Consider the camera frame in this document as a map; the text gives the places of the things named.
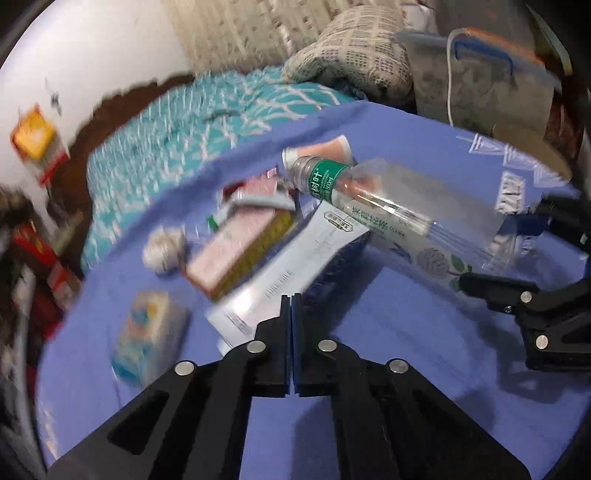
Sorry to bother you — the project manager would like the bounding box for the blue bed sheet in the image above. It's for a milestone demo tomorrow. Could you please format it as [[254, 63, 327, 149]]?
[[34, 99, 587, 480]]

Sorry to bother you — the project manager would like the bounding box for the grey storage bin blue handle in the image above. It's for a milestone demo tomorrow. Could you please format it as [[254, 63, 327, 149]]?
[[394, 28, 564, 134]]

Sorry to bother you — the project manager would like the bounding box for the clear plastic bottle green label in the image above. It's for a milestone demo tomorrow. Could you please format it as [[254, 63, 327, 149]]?
[[290, 155, 520, 273]]

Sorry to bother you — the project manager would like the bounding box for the orange yellow box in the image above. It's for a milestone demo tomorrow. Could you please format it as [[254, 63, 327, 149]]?
[[10, 104, 70, 185]]

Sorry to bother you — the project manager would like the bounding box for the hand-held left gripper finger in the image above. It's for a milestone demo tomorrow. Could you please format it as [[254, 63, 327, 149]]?
[[293, 294, 533, 480], [46, 294, 294, 480]]

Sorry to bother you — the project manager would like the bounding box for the white blue long box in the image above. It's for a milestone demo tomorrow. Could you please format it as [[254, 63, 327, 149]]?
[[205, 203, 372, 356]]

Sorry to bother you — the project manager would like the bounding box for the white cable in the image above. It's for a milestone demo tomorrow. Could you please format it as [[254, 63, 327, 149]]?
[[445, 28, 472, 127]]

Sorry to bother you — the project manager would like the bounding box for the teal patterned blanket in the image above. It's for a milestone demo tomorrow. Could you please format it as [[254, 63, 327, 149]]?
[[81, 67, 365, 278]]

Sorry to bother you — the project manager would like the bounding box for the patterned curtain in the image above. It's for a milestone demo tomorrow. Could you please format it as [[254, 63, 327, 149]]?
[[161, 0, 333, 75]]

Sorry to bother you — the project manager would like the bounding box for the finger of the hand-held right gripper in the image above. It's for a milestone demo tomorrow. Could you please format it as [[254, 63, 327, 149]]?
[[526, 191, 591, 254], [457, 271, 591, 372]]

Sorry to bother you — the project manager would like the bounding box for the cluttered dark shelf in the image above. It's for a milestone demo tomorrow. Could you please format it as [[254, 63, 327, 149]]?
[[0, 185, 88, 462]]

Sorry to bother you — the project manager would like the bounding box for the pink yellow carton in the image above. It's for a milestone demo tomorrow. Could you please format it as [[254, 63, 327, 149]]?
[[185, 203, 298, 303]]

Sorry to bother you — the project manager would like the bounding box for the brown bed frame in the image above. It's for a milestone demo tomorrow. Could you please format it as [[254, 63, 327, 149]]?
[[46, 74, 195, 222]]

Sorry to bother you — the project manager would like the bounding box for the beige patterned pillow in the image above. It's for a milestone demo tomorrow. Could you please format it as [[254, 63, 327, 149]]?
[[281, 7, 416, 100]]

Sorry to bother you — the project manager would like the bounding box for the light blue tissue pack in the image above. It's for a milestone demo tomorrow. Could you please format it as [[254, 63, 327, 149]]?
[[111, 291, 192, 384]]

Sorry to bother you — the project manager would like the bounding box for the crumpled white paper ball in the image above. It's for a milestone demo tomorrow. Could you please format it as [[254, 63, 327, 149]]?
[[142, 228, 188, 276]]

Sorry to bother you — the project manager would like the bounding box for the clear printed plastic bag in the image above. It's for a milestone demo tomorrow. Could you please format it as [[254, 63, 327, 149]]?
[[466, 134, 573, 217]]

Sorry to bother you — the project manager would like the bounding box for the red grey crumpled wrapper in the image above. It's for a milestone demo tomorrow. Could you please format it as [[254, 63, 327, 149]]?
[[222, 168, 298, 210]]

